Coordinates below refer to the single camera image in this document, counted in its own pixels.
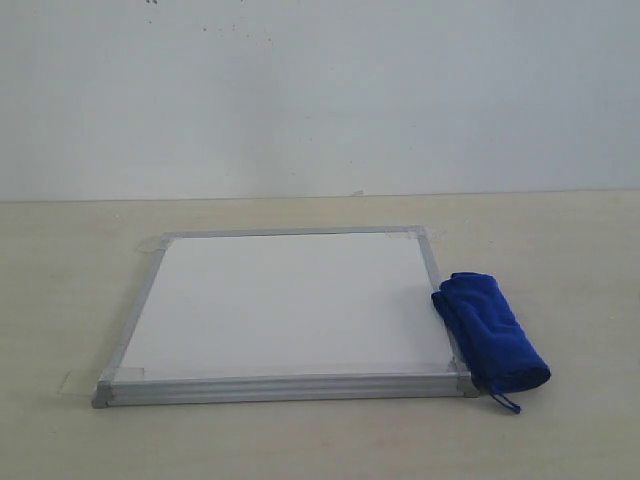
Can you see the blue microfibre cloth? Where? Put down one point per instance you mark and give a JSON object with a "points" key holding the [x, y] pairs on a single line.
{"points": [[497, 352]]}

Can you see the white aluminium-framed whiteboard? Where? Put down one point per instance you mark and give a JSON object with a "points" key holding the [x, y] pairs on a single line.
{"points": [[287, 315]]}

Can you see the clear tape back right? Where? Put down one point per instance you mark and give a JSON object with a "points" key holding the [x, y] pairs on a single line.
{"points": [[416, 232]]}

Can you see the clear tape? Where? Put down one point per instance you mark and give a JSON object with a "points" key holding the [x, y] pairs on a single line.
{"points": [[154, 244], [416, 232], [84, 382]]}

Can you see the clear tape back left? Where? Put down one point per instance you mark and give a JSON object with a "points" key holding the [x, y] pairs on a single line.
{"points": [[154, 244]]}

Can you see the clear tape front left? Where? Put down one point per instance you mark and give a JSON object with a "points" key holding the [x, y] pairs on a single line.
{"points": [[84, 382]]}

